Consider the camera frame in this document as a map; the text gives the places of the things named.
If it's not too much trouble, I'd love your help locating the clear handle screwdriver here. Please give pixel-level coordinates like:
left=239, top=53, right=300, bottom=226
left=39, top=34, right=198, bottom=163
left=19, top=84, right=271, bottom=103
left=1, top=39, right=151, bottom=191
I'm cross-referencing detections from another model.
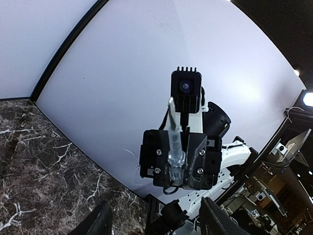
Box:
left=168, top=97, right=186, bottom=187

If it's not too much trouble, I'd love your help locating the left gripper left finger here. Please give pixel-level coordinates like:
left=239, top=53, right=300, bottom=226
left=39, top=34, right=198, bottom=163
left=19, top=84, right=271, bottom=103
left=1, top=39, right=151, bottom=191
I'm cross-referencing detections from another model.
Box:
left=73, top=200, right=113, bottom=235

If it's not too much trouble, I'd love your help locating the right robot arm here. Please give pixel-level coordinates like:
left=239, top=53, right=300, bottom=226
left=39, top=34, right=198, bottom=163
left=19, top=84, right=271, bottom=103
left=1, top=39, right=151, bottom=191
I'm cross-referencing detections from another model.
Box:
left=139, top=88, right=257, bottom=235

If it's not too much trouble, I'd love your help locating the right black frame post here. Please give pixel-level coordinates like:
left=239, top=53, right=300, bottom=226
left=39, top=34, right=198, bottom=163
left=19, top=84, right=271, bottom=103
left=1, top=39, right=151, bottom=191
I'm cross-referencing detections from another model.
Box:
left=29, top=0, right=109, bottom=103

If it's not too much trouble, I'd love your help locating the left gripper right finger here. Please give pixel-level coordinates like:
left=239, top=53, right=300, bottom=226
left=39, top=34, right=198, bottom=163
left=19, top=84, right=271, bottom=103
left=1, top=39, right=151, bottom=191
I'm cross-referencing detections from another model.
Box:
left=199, top=197, right=249, bottom=235

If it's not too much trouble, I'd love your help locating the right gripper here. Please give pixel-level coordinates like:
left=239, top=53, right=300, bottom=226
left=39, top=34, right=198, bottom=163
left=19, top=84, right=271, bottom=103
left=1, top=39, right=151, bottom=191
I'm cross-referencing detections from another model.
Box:
left=139, top=129, right=222, bottom=190

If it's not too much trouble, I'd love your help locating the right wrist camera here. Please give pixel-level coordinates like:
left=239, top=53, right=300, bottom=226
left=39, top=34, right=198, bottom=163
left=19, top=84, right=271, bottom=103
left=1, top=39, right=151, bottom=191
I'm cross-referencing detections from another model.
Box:
left=171, top=67, right=202, bottom=114

